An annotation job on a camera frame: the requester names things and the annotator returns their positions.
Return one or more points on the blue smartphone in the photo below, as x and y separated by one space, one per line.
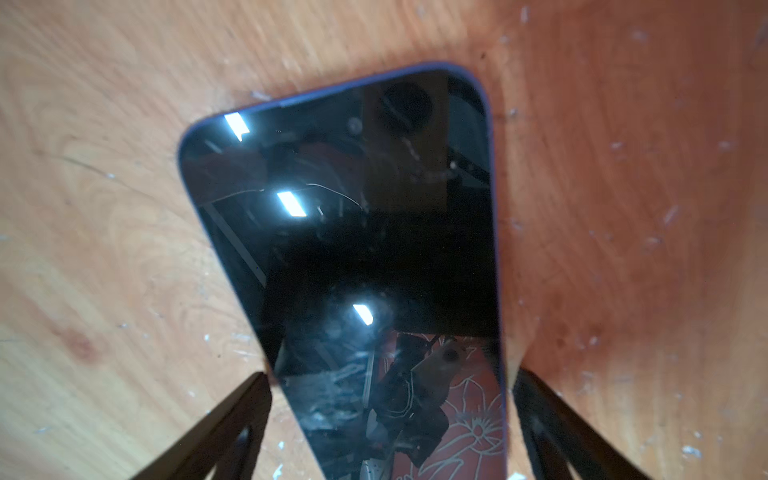
355 224

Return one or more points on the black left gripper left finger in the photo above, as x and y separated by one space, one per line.
225 444

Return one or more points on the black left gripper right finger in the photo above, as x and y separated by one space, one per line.
559 442

